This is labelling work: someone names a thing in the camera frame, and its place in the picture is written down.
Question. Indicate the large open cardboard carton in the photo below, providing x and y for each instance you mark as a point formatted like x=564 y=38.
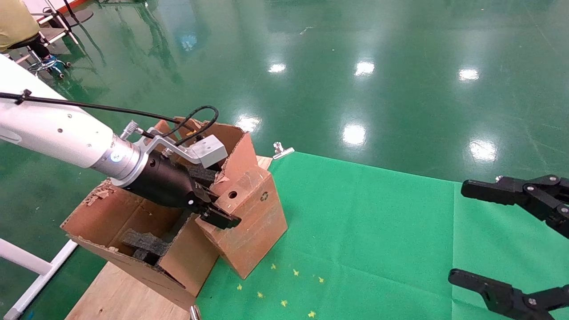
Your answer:
x=133 y=213

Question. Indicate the black foam insert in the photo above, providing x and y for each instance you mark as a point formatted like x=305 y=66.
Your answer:
x=142 y=242

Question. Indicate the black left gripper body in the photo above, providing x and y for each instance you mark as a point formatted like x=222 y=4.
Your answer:
x=169 y=186

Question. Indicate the white tube table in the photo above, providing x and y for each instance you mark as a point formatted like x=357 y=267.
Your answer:
x=66 y=27

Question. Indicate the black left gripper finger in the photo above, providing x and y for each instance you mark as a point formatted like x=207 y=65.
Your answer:
x=204 y=178
x=222 y=218

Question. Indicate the white tube leg frame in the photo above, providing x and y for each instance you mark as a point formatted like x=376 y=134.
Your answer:
x=22 y=260

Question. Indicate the black floor stand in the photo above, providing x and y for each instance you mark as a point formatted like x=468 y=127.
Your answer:
x=81 y=17

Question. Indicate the person in yellow shirt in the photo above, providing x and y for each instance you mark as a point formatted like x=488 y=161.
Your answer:
x=15 y=22

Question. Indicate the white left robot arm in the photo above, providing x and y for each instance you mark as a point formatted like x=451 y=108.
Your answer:
x=44 y=129

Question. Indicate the cardboard flap with hole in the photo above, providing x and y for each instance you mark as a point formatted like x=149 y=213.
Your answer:
x=253 y=231

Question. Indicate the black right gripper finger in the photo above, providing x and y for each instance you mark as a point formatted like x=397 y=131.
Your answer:
x=502 y=298
x=493 y=191

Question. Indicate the black swivel stool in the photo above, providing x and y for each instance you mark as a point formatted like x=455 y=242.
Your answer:
x=26 y=43

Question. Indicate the green cloth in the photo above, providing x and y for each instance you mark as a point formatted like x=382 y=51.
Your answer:
x=378 y=231

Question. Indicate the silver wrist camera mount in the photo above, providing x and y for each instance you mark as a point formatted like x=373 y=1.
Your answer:
x=209 y=151

